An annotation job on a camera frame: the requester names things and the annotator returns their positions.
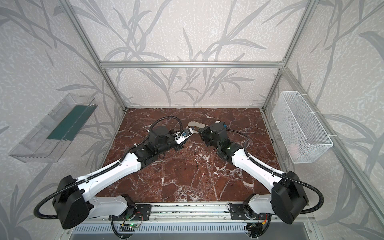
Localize green felt pad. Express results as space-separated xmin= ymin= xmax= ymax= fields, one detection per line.
xmin=47 ymin=105 xmax=98 ymax=141

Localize small circuit board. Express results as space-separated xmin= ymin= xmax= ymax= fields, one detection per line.
xmin=119 ymin=223 xmax=141 ymax=232

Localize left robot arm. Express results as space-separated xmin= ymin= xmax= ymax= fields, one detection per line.
xmin=53 ymin=127 xmax=192 ymax=230

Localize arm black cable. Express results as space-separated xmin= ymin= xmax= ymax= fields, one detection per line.
xmin=33 ymin=116 xmax=184 ymax=220
xmin=226 ymin=128 xmax=325 ymax=214

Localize pink object in basket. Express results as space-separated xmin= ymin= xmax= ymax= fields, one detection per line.
xmin=288 ymin=144 xmax=300 ymax=158

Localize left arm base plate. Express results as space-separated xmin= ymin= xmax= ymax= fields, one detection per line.
xmin=125 ymin=204 xmax=152 ymax=221

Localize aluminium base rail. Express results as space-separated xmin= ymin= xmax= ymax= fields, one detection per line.
xmin=62 ymin=201 xmax=313 ymax=224

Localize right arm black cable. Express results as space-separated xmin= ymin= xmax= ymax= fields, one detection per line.
xmin=226 ymin=128 xmax=325 ymax=214

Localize white wire mesh basket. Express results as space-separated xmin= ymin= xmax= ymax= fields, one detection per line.
xmin=272 ymin=91 xmax=333 ymax=164

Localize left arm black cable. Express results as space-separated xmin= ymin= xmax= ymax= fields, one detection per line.
xmin=33 ymin=116 xmax=184 ymax=220

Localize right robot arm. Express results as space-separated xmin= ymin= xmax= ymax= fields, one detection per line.
xmin=199 ymin=122 xmax=309 ymax=224

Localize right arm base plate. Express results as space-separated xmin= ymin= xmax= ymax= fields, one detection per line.
xmin=227 ymin=203 xmax=248 ymax=221

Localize clear plastic wall bin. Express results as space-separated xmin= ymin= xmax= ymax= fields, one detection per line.
xmin=9 ymin=94 xmax=98 ymax=163

